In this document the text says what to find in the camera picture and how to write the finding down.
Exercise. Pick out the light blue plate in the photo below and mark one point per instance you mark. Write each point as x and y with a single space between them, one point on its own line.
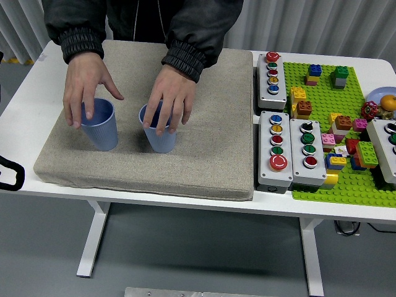
377 92

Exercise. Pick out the person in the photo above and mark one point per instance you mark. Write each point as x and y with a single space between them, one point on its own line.
139 18

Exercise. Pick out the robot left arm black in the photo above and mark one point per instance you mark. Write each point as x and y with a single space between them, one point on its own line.
17 168

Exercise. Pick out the red toy brick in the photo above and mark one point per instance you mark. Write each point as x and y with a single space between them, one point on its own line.
352 145

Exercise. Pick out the light green toy brick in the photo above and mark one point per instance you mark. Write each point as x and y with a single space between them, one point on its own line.
367 153

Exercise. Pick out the person's right forearm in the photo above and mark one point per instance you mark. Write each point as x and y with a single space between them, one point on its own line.
80 43

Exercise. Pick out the green studded baseplate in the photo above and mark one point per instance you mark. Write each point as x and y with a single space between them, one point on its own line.
321 96

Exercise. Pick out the person's left forearm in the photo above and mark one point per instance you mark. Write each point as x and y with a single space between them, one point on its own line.
188 52

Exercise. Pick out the white table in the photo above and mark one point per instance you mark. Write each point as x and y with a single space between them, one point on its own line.
18 123

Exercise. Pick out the blue toy brick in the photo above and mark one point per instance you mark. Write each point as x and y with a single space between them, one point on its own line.
332 166
315 69

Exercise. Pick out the magenta toy brick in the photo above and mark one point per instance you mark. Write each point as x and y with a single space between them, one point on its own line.
360 124

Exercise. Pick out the small yellow toy brick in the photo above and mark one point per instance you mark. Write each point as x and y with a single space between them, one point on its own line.
338 160

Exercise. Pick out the blue ribbed plastic cup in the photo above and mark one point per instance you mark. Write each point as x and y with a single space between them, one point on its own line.
161 143
103 136

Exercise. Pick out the red valve handwheel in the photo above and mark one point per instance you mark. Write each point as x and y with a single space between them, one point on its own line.
369 110

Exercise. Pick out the person's right hand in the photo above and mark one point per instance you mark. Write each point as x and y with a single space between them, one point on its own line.
82 77

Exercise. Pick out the person's left hand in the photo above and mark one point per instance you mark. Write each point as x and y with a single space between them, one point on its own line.
171 89

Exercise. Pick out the grey toy brick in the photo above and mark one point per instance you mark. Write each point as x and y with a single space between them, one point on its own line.
339 83

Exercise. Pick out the grey box black selector switch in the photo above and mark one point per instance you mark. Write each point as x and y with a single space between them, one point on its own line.
312 174

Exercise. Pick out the white printed toy brick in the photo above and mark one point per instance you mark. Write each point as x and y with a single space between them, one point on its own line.
341 150

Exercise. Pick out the grey-brown fabric mat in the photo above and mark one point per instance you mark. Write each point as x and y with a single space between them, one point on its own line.
201 139

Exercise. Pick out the orange fruit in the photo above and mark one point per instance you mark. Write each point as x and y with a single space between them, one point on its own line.
388 102

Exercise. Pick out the flat yellow toy brick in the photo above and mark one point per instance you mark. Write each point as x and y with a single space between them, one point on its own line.
309 78

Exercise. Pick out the grey box large red button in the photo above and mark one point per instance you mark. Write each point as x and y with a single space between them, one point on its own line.
266 174

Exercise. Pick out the white pleated curtain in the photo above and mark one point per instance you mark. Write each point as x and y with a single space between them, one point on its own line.
309 24

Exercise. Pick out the grey power adapter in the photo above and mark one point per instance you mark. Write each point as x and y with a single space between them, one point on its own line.
348 228

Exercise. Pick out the grey box small red mushroom button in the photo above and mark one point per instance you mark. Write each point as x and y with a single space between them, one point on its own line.
272 97

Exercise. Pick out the grey box black green buttons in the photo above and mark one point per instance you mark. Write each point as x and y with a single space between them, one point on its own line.
382 148

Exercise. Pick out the white table leg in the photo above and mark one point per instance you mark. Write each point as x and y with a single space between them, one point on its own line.
91 241
312 256

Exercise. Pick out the orange-brown toy brick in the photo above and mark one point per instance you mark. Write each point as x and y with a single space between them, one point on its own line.
343 122
304 108

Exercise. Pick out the brass valve body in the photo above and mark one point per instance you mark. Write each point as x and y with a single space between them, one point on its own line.
386 114

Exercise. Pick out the dark green toy brick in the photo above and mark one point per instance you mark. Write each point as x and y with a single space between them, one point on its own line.
340 71

